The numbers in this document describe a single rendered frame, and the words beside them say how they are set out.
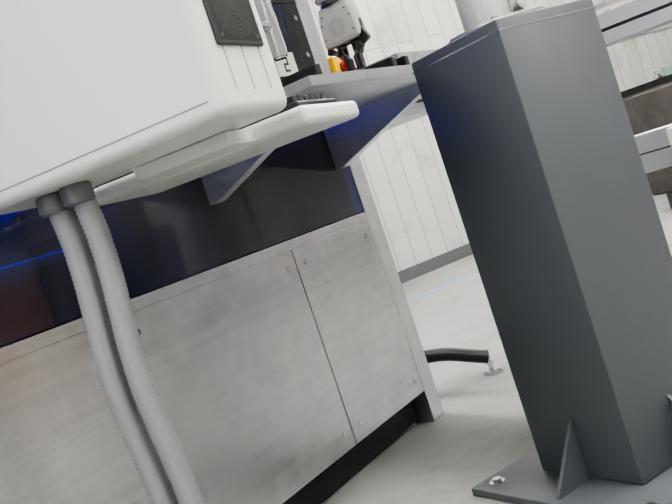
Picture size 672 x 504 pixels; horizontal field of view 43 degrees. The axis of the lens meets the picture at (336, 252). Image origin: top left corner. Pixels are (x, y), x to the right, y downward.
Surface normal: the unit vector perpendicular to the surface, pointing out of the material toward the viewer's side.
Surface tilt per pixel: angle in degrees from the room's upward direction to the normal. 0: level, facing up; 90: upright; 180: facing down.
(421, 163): 90
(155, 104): 90
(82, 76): 90
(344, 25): 90
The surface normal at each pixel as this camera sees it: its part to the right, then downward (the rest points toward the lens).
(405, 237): 0.50, -0.11
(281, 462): 0.78, -0.22
